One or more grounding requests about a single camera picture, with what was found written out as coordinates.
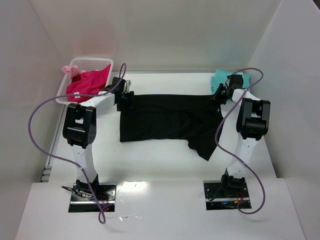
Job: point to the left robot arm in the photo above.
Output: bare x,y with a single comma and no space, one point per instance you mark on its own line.
80,130

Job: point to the pink cloth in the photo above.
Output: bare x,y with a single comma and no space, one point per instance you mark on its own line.
71,71

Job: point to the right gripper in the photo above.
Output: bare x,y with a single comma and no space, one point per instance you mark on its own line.
219,93

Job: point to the black t shirt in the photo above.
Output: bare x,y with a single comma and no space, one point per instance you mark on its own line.
193,118

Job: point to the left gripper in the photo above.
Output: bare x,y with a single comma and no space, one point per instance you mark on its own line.
127,97

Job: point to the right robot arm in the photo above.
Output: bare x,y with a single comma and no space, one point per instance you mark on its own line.
251,125

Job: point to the white plastic basket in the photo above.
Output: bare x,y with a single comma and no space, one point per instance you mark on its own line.
87,64

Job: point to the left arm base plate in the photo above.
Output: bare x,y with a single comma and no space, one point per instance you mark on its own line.
82,201

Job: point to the folded teal t shirt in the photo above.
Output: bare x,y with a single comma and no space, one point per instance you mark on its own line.
220,77

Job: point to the magenta t shirt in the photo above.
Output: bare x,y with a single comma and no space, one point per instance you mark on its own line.
89,82

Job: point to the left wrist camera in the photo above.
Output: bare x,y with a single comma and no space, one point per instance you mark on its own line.
127,85

